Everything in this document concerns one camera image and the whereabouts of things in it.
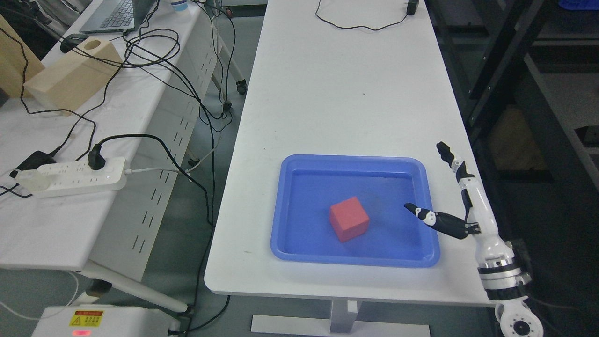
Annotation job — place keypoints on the pink foam block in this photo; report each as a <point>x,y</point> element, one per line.
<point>348,219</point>

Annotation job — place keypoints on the white black floor device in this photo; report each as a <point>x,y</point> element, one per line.
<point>104,321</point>

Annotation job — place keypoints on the black metal shelf left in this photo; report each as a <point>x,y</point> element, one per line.
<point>525,75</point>

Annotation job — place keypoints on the grey laptop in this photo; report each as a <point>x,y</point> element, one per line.
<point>118,16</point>

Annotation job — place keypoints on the black computer mouse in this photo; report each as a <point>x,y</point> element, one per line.
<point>71,41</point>

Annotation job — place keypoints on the white power strip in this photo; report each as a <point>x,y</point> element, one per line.
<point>73,178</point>

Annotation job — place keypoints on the blue plastic tray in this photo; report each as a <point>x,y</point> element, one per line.
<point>310,184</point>

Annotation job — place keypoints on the robot arm white silver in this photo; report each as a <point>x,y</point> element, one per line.
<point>506,281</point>

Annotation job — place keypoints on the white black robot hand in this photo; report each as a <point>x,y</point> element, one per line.
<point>491,253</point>

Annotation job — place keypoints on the wooden box with hole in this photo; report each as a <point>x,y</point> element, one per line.
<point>75,77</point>

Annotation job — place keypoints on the white folding table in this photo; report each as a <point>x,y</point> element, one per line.
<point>59,233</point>

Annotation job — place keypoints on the white standing desk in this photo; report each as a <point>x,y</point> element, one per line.
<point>321,86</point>

